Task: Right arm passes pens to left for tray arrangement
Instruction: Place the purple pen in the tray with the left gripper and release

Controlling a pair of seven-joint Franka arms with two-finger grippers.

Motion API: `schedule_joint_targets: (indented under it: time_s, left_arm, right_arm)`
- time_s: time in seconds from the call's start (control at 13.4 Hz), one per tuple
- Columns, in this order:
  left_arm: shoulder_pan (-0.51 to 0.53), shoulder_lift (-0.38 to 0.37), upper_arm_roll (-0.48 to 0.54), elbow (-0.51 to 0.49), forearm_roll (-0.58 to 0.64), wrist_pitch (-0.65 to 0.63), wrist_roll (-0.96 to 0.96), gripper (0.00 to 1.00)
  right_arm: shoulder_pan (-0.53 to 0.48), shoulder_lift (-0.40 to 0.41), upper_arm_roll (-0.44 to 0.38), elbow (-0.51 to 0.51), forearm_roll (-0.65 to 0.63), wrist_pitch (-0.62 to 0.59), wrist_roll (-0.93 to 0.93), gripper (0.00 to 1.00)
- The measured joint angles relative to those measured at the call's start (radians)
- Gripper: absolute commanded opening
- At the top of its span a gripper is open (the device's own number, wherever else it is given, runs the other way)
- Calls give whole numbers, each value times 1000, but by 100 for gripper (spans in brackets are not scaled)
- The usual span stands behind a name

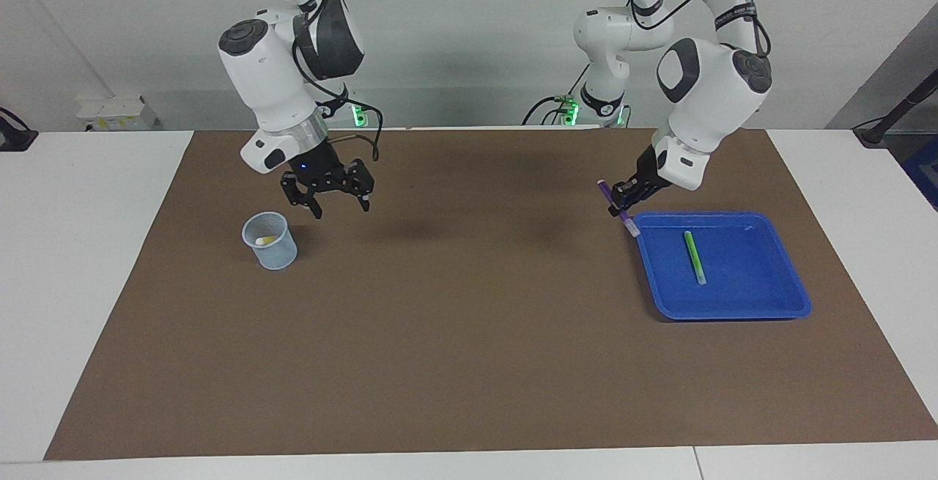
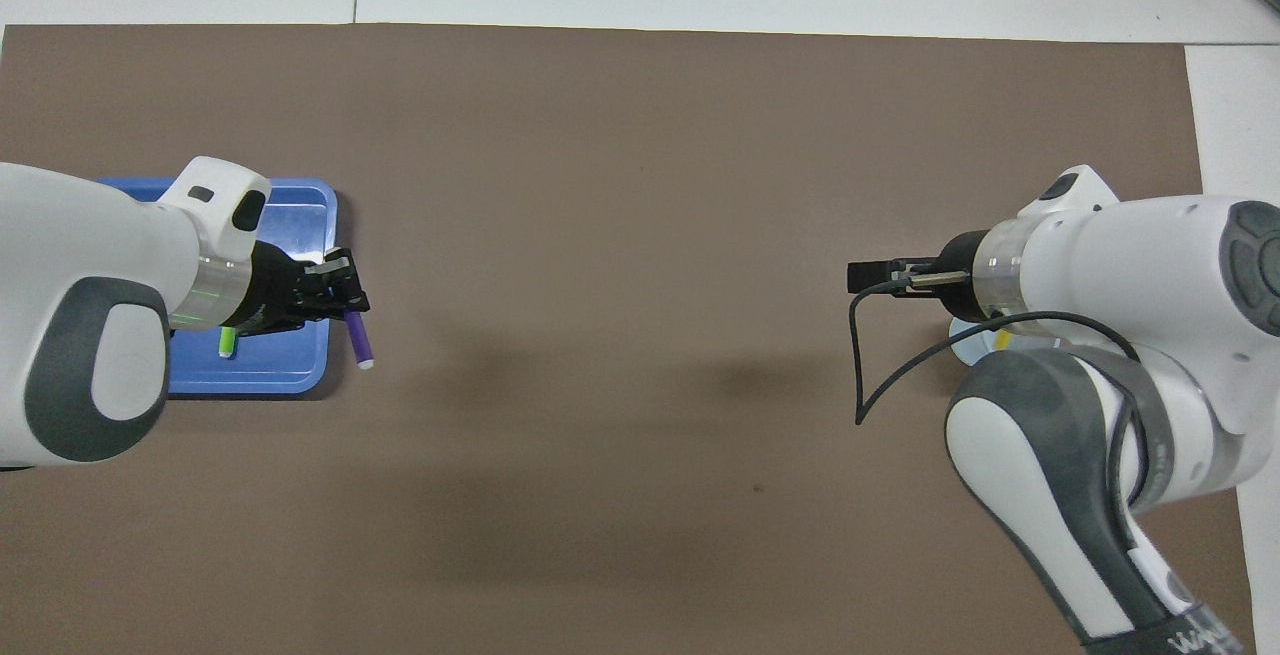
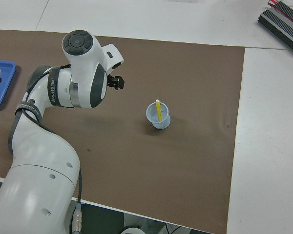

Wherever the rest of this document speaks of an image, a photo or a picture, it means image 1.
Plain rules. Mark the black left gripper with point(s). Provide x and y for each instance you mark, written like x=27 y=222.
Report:
x=645 y=178

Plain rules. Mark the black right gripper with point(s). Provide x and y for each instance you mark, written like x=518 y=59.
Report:
x=326 y=176

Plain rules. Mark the purple pen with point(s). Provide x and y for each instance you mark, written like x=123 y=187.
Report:
x=605 y=188

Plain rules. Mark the yellow pen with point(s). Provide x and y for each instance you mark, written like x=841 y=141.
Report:
x=268 y=240

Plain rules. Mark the green pen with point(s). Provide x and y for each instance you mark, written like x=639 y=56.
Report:
x=695 y=256

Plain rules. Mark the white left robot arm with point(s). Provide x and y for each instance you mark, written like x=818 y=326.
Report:
x=711 y=106

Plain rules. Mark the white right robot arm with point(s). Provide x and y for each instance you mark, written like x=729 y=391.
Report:
x=267 y=84

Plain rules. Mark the blue plastic tray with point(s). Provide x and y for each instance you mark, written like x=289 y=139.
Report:
x=747 y=289

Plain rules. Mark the translucent plastic cup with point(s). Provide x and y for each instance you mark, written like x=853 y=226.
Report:
x=278 y=256

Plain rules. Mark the brown table mat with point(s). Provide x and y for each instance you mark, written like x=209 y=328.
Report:
x=469 y=319

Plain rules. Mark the black pole stand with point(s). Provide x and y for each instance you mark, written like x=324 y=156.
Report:
x=898 y=110

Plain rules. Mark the blue crate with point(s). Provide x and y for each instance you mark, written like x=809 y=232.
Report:
x=925 y=172

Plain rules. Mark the black clamp mount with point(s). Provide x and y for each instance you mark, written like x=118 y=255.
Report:
x=15 y=135

